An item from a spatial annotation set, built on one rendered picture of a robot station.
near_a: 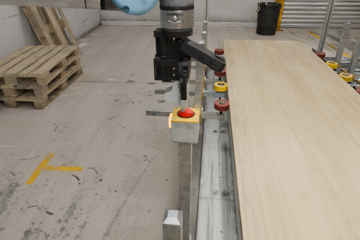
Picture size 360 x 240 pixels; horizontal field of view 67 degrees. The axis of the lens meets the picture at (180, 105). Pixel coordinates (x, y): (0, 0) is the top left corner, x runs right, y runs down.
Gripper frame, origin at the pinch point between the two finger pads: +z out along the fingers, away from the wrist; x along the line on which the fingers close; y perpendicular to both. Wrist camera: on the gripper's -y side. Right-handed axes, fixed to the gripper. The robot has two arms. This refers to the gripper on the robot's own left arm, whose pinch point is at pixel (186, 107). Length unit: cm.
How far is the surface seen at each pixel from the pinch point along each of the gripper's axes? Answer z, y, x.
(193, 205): 54, -2, -17
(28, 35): 69, 286, -349
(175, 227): 10.7, -0.7, 27.8
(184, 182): 24.3, 0.3, 1.8
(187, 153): 13.5, -0.6, 1.8
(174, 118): 1.8, 2.7, 3.0
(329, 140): 34, -58, -41
